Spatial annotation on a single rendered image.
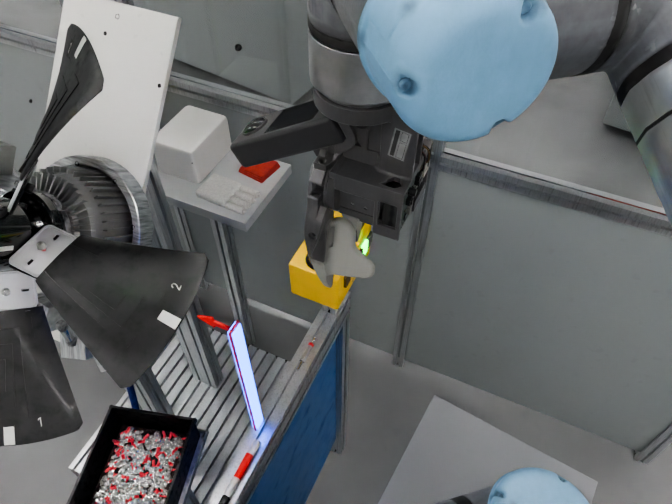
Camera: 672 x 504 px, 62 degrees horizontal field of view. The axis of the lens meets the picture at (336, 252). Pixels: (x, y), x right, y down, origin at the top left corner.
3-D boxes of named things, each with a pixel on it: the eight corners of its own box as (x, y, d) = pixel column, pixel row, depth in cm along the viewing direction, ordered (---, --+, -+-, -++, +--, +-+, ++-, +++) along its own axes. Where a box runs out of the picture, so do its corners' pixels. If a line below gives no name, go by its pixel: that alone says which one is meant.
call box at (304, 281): (326, 241, 119) (325, 205, 111) (370, 256, 116) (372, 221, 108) (290, 297, 110) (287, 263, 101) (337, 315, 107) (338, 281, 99)
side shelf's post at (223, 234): (246, 337, 216) (209, 174, 153) (255, 341, 215) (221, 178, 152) (241, 346, 214) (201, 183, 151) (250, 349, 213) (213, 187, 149)
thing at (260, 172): (257, 156, 153) (256, 150, 152) (281, 167, 150) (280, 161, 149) (238, 172, 149) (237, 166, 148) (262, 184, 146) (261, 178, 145)
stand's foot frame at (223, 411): (187, 328, 219) (183, 316, 213) (292, 372, 206) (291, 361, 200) (77, 476, 182) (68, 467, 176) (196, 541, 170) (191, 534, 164)
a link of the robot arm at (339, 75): (287, 39, 36) (339, -14, 41) (291, 100, 40) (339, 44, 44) (397, 65, 34) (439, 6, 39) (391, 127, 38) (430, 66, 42)
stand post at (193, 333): (205, 378, 205) (108, 115, 117) (227, 388, 203) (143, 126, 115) (198, 389, 202) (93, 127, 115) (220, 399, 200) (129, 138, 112)
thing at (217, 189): (215, 177, 148) (213, 171, 146) (262, 196, 143) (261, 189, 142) (195, 197, 143) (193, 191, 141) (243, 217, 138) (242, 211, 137)
